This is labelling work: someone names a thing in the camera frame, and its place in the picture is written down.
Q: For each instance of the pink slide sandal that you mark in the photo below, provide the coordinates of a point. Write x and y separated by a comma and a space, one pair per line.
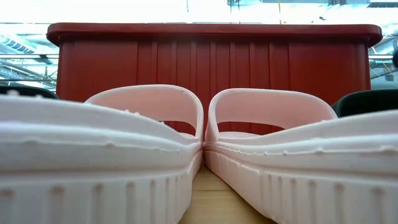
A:
93, 155
311, 155

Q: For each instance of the red plastic bin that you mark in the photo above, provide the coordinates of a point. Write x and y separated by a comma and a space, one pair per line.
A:
199, 62

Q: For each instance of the black slide sandal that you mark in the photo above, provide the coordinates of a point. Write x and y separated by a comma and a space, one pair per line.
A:
28, 92
367, 102

